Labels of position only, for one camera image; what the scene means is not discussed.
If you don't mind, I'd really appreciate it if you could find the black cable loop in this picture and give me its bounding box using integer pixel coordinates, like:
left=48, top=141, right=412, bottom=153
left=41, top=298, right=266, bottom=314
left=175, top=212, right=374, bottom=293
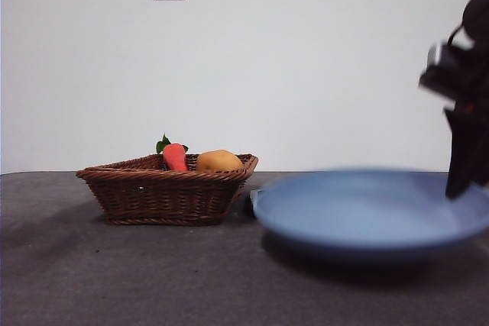
left=445, top=24, right=466, bottom=49

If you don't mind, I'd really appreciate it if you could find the orange carrot with green leaves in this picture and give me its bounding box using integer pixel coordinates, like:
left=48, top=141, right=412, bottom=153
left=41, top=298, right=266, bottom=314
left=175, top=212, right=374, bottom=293
left=155, top=134, right=189, bottom=173

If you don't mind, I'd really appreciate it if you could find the brown wicker basket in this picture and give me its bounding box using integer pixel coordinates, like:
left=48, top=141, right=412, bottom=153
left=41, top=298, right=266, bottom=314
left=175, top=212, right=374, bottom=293
left=75, top=153, right=259, bottom=226

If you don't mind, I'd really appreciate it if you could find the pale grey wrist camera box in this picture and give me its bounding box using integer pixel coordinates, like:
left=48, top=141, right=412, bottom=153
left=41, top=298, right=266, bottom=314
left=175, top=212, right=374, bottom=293
left=426, top=41, right=464, bottom=72

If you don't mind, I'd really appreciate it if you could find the black flat tray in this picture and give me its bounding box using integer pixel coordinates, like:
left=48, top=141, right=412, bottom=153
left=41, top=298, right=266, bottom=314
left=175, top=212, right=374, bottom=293
left=243, top=188, right=264, bottom=218

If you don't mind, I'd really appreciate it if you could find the blue round plate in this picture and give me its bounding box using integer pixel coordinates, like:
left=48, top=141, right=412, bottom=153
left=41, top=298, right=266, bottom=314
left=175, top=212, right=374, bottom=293
left=251, top=167, right=489, bottom=263

